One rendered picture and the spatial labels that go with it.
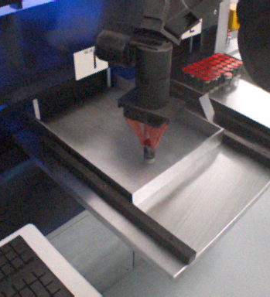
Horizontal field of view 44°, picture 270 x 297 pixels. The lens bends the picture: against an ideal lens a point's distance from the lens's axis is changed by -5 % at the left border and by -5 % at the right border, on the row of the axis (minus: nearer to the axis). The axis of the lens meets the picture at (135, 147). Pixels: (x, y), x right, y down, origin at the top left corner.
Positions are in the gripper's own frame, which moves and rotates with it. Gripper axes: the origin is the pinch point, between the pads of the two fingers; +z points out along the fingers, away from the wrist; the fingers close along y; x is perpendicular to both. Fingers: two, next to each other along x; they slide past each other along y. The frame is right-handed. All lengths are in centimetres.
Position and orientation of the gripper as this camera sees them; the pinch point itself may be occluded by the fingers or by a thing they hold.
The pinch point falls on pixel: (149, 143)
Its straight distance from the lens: 64.6
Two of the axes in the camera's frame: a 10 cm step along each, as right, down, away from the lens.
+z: -0.1, 7.8, 6.3
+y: -8.5, -3.4, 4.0
